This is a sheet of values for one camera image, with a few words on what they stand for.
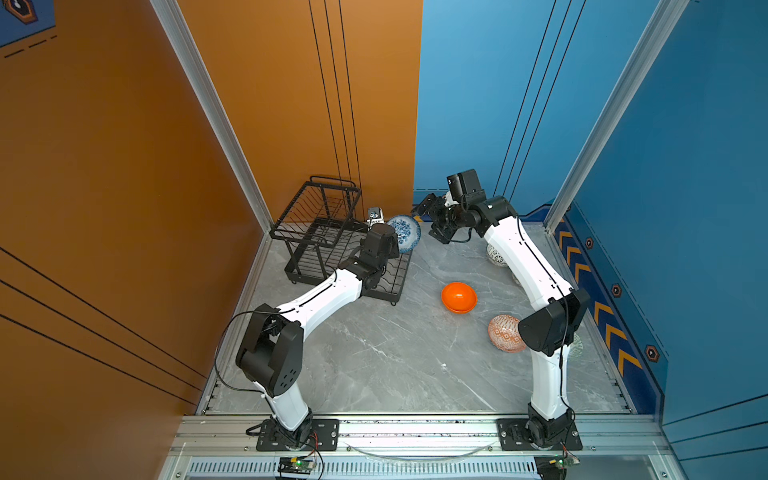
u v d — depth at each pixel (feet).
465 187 2.05
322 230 3.94
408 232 2.98
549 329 1.63
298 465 2.32
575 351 2.77
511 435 2.38
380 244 2.12
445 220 2.29
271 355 1.50
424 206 2.41
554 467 2.28
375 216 2.42
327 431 2.43
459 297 3.15
